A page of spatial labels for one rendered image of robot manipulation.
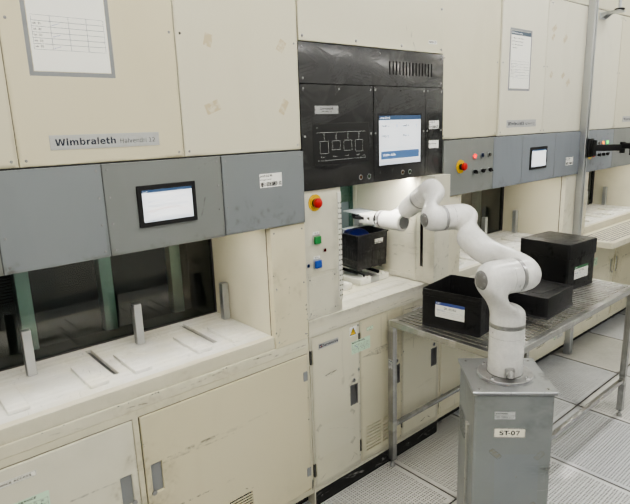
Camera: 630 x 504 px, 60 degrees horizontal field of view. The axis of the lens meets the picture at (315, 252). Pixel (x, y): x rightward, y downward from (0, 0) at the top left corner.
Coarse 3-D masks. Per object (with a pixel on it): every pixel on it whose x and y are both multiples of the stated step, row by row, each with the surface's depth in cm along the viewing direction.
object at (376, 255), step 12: (348, 228) 273; (372, 228) 285; (348, 240) 271; (360, 240) 267; (372, 240) 273; (384, 240) 278; (348, 252) 272; (360, 252) 269; (372, 252) 274; (384, 252) 280; (348, 264) 274; (360, 264) 270; (372, 264) 276
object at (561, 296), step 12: (540, 288) 259; (552, 288) 258; (564, 288) 258; (516, 300) 255; (528, 300) 250; (540, 300) 246; (552, 300) 248; (564, 300) 257; (528, 312) 252; (540, 312) 247; (552, 312) 250
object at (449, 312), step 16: (432, 288) 249; (448, 288) 261; (464, 288) 258; (432, 304) 240; (448, 304) 235; (464, 304) 230; (480, 304) 225; (432, 320) 242; (448, 320) 236; (464, 320) 231; (480, 320) 227; (480, 336) 229
